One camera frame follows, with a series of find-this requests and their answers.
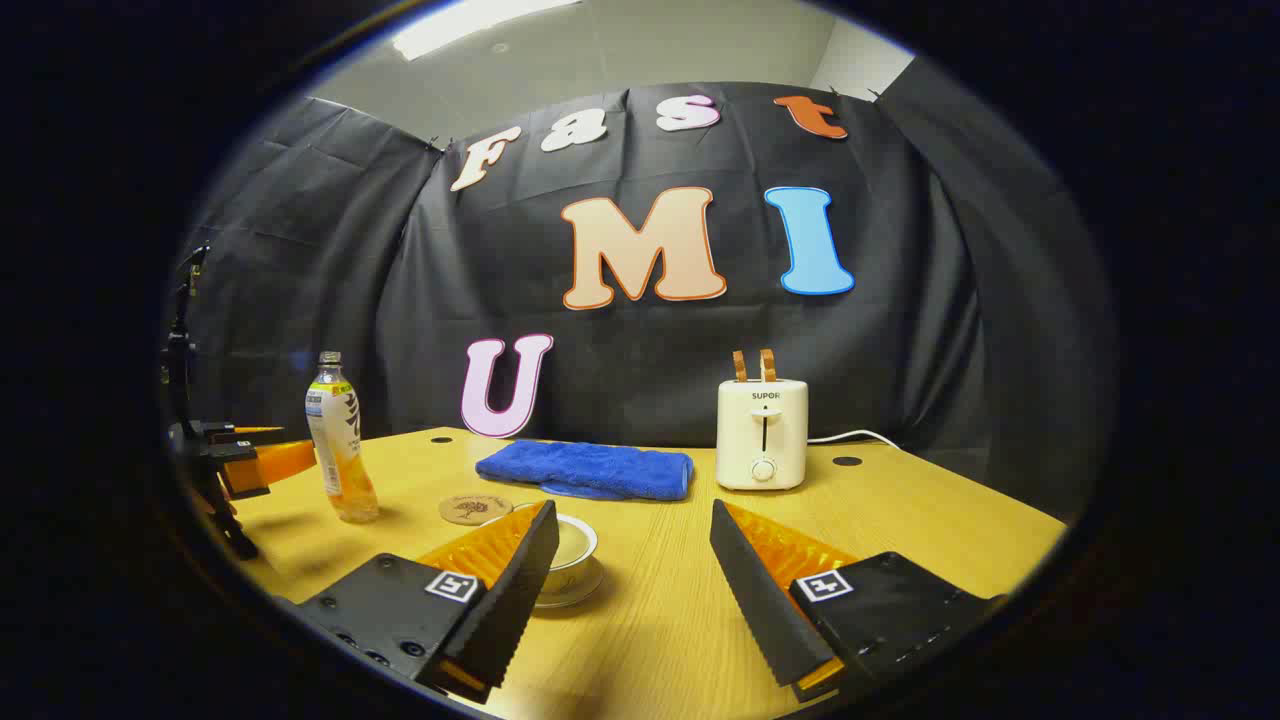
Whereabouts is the white porcelain teacup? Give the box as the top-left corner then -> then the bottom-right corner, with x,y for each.
543,513 -> 601,593

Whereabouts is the black backdrop cloth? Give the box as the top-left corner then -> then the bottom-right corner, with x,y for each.
175,82 -> 1116,521

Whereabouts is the blue folded towel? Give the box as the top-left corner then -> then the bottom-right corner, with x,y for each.
475,440 -> 695,502

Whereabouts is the white power cable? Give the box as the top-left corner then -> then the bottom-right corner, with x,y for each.
806,429 -> 901,451

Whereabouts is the cream toaster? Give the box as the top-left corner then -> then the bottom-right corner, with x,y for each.
716,378 -> 809,492

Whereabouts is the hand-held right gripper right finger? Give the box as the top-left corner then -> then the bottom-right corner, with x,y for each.
709,498 -> 1006,703

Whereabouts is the round cork coaster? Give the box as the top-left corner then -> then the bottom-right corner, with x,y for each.
438,493 -> 514,527

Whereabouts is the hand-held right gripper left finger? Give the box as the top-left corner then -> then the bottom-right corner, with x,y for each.
297,500 -> 560,705

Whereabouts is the clear plastic water bottle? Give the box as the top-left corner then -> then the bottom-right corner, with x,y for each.
305,351 -> 381,524

